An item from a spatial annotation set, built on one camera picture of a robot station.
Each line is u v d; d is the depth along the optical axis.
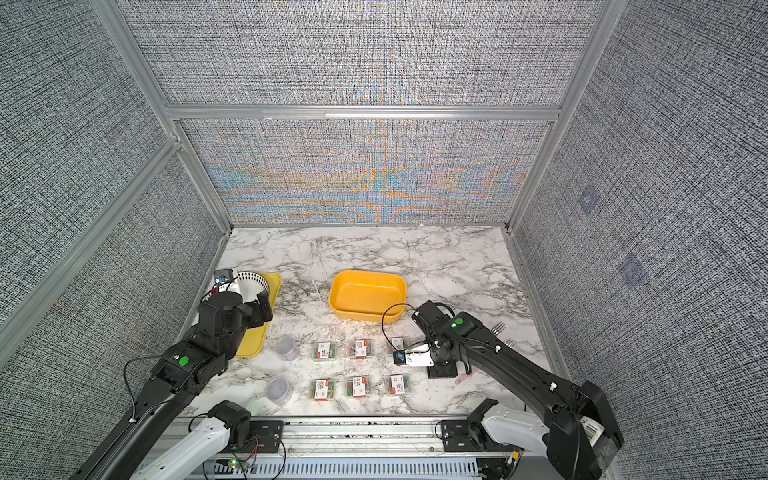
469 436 0.65
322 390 0.79
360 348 0.86
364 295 1.00
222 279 0.60
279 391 0.79
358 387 0.80
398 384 0.80
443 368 0.69
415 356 0.70
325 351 0.86
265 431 0.74
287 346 0.84
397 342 0.88
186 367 0.48
